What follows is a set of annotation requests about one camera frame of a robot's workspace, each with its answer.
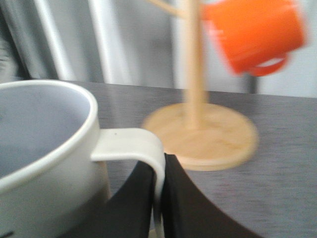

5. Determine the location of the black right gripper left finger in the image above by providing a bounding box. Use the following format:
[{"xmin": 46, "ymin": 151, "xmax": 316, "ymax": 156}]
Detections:
[{"xmin": 60, "ymin": 161, "xmax": 154, "ymax": 238}]

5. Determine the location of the orange enamel mug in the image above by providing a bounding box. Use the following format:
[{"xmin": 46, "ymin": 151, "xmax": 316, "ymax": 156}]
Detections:
[{"xmin": 201, "ymin": 0, "xmax": 307, "ymax": 76}]

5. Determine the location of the wooden mug tree stand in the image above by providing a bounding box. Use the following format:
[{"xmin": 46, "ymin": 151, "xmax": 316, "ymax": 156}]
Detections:
[{"xmin": 143, "ymin": 0, "xmax": 259, "ymax": 171}]

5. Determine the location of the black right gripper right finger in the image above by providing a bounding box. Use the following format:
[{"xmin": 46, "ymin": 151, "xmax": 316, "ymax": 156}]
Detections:
[{"xmin": 161, "ymin": 154, "xmax": 260, "ymax": 238}]

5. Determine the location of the cream HOME mug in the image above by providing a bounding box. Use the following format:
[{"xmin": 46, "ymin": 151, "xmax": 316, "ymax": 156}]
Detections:
[{"xmin": 0, "ymin": 80, "xmax": 165, "ymax": 238}]

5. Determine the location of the grey white curtain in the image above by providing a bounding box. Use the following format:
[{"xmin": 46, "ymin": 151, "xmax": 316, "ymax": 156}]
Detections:
[{"xmin": 0, "ymin": 0, "xmax": 317, "ymax": 98}]

